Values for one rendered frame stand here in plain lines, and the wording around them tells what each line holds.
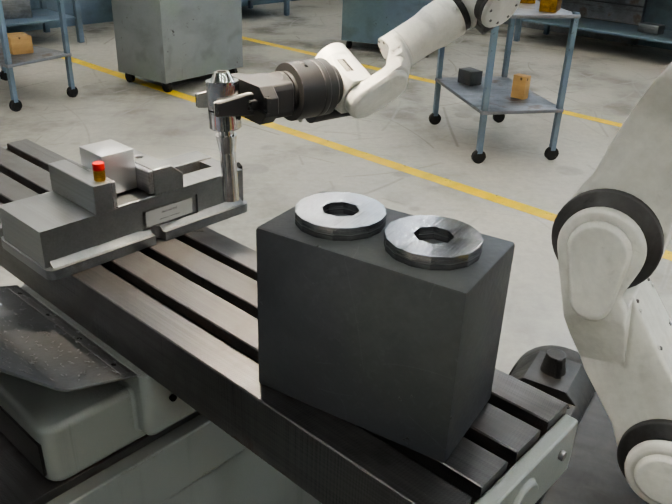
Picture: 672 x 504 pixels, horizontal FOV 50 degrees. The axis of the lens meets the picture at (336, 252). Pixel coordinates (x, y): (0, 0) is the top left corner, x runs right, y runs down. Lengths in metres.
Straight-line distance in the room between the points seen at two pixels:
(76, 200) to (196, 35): 4.63
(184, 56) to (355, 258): 5.01
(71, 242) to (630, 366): 0.80
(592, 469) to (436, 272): 0.73
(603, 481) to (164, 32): 4.68
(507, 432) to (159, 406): 0.46
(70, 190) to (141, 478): 0.41
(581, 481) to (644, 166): 0.54
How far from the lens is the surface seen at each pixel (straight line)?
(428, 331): 0.64
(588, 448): 1.34
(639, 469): 1.15
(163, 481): 1.10
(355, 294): 0.66
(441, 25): 1.22
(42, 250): 1.03
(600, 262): 1.00
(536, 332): 2.71
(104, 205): 1.05
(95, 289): 1.00
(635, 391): 1.14
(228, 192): 1.10
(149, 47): 5.59
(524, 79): 4.49
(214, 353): 0.85
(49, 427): 0.96
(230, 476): 1.22
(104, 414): 0.98
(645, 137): 0.99
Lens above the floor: 1.41
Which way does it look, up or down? 27 degrees down
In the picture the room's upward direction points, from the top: 2 degrees clockwise
